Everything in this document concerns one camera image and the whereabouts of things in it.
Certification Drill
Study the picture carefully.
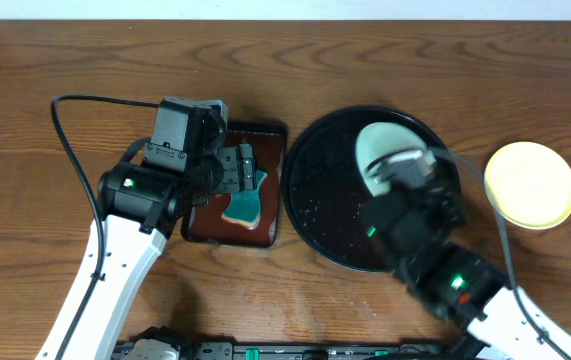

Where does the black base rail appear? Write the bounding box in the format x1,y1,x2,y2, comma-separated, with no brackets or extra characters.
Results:
111,339,464,360

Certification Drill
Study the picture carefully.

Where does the light blue plate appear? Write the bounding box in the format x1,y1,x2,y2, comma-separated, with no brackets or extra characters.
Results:
355,122,427,197

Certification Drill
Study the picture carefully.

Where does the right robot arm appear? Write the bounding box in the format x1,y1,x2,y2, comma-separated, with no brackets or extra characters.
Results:
362,171,571,359

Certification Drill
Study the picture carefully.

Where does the yellow plate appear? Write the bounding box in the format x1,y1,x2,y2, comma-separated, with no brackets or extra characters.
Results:
484,141,571,230

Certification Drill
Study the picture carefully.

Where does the rectangular black brown tray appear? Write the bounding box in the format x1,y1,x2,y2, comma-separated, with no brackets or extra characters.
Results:
180,120,287,248

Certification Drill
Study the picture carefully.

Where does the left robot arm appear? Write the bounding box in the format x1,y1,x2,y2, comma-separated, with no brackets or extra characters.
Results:
38,138,230,359

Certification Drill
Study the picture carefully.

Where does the green yellow sponge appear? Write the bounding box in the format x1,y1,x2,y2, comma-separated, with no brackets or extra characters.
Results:
221,170,267,230

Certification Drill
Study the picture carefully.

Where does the left black cable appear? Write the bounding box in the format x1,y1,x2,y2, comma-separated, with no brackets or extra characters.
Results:
50,94,161,360

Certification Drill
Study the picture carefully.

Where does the round black tray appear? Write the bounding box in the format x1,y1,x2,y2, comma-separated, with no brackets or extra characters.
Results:
281,105,446,273

